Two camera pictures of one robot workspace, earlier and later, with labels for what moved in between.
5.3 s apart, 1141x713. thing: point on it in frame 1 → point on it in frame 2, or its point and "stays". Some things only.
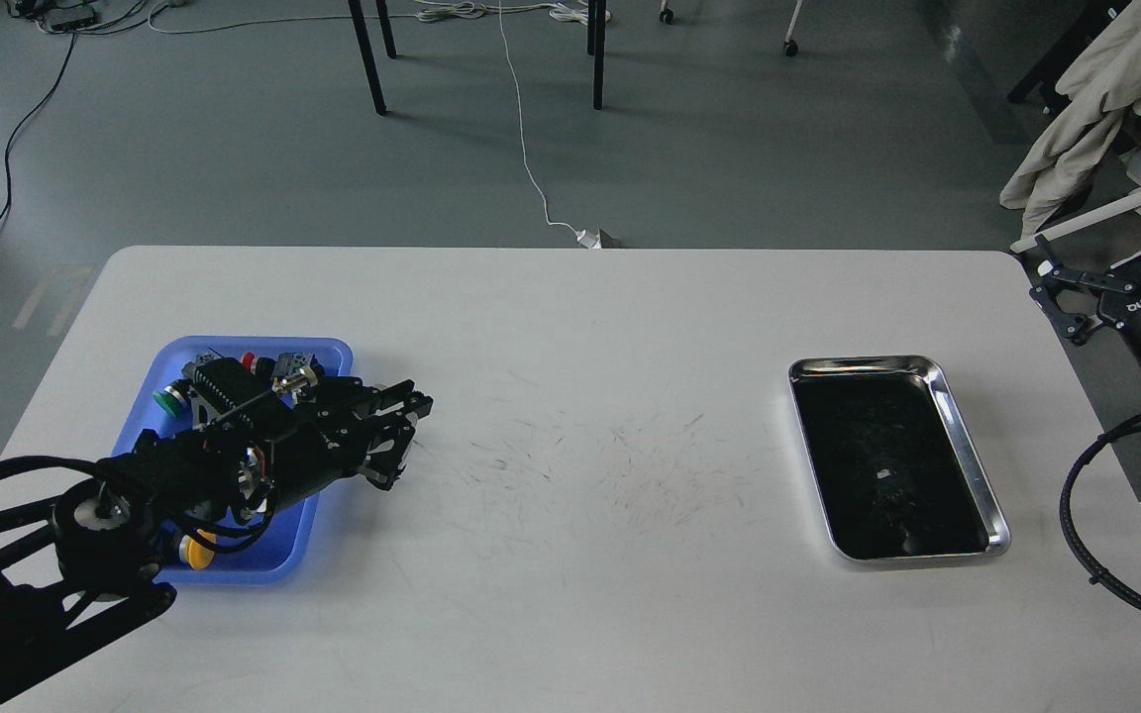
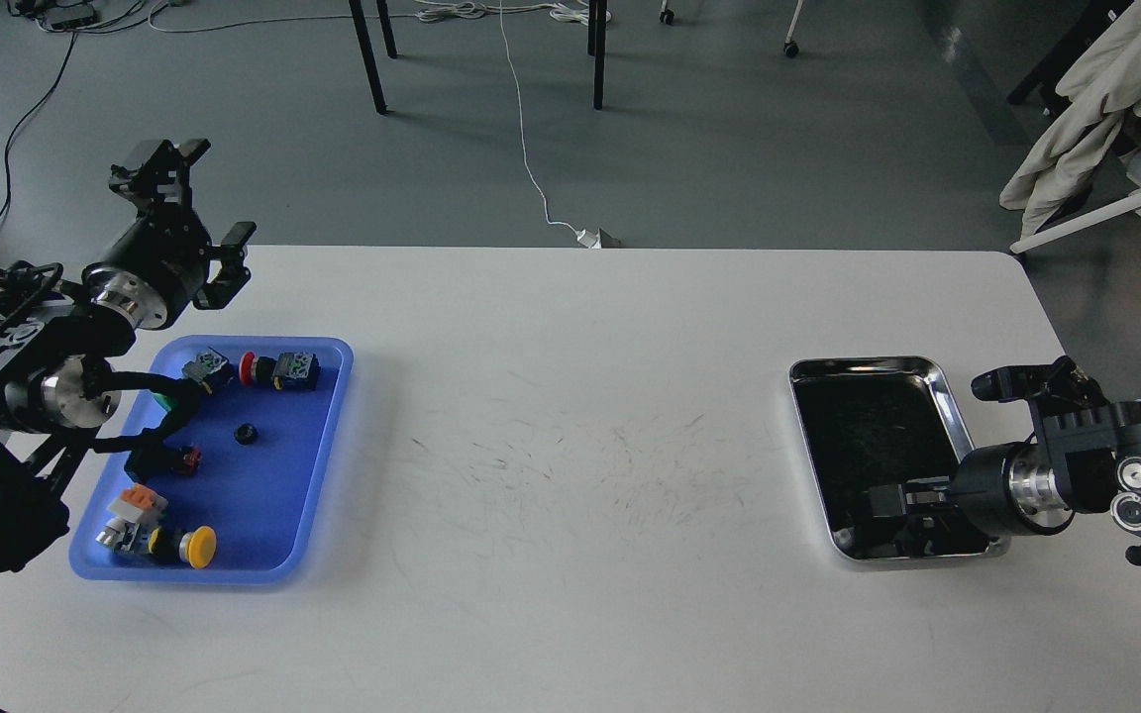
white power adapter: (588, 239) stays
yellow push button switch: (193, 553) stays
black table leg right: (596, 22) stays
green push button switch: (174, 396) → (196, 368)
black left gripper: (316, 437) → (161, 264)
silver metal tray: (892, 465) stays
